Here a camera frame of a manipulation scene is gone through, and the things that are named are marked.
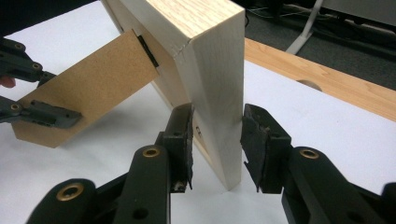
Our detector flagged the wooden picture frame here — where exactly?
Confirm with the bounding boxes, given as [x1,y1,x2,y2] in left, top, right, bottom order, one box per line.
[11,0,247,191]

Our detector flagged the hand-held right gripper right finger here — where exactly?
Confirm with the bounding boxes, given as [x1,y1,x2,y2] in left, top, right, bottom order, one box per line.
[239,103,389,224]

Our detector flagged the white metal desk frame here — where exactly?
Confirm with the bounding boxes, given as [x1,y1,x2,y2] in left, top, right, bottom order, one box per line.
[285,0,396,56]

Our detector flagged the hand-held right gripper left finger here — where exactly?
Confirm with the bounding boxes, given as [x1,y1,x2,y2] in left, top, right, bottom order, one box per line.
[112,102,196,224]

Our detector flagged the black floor cables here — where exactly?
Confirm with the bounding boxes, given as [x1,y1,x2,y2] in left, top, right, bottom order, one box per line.
[247,4,316,24]

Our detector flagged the white table mat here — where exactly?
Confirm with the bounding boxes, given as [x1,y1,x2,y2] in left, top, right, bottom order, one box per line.
[0,0,396,224]

